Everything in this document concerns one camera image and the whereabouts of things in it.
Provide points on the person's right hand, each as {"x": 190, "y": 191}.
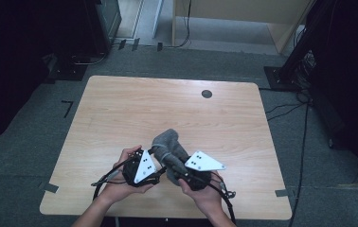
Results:
{"x": 208, "y": 198}

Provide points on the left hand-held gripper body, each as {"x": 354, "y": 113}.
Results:
{"x": 144, "y": 168}

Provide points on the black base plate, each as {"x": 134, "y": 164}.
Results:
{"x": 68, "y": 71}

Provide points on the grey towel cloth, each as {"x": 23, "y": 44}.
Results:
{"x": 167, "y": 145}

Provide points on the black metal stand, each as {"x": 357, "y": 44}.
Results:
{"x": 297, "y": 53}

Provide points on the black tape strip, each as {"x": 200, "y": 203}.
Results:
{"x": 135, "y": 44}
{"x": 159, "y": 46}
{"x": 121, "y": 44}

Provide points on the dark cabinet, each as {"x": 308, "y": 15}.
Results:
{"x": 104, "y": 22}

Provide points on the black round table grommet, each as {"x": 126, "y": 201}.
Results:
{"x": 206, "y": 94}

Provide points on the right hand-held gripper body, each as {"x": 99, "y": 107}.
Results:
{"x": 202, "y": 162}

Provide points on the light wooden cabinet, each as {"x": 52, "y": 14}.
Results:
{"x": 230, "y": 12}

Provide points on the grey tape piece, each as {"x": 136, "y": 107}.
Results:
{"x": 50, "y": 188}
{"x": 282, "y": 192}

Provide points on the black curtain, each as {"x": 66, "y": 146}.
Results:
{"x": 354, "y": 78}
{"x": 16, "y": 63}

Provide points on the person's left hand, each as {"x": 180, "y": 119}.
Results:
{"x": 114, "y": 189}

